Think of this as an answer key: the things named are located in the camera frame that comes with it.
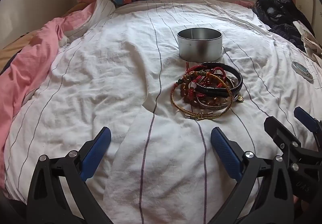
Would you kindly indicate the person's right hand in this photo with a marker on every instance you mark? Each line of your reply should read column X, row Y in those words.
column 299, row 205

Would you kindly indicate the pink blanket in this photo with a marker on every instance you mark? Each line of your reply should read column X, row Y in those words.
column 30, row 63

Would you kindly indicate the tan bed sheet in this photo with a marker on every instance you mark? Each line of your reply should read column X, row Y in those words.
column 12, row 53

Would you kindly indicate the white striped duvet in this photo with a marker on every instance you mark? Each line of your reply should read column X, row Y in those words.
column 100, row 75

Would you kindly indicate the round silver tin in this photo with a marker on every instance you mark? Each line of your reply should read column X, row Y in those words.
column 198, row 48

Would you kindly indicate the dark clothes pile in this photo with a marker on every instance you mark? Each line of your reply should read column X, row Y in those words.
column 276, row 12

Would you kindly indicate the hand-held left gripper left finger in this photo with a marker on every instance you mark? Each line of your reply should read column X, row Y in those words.
column 96, row 153

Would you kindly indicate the silver bangle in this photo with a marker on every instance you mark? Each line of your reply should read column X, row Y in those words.
column 208, row 104

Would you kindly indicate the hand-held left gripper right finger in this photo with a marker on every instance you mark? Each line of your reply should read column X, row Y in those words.
column 225, row 153

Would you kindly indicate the cream cloth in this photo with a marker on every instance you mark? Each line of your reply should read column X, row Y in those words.
column 309, row 40

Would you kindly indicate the round tin lid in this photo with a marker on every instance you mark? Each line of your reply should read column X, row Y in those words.
column 301, row 70

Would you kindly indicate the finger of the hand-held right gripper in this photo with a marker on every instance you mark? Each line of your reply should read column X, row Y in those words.
column 305, row 119
column 276, row 131

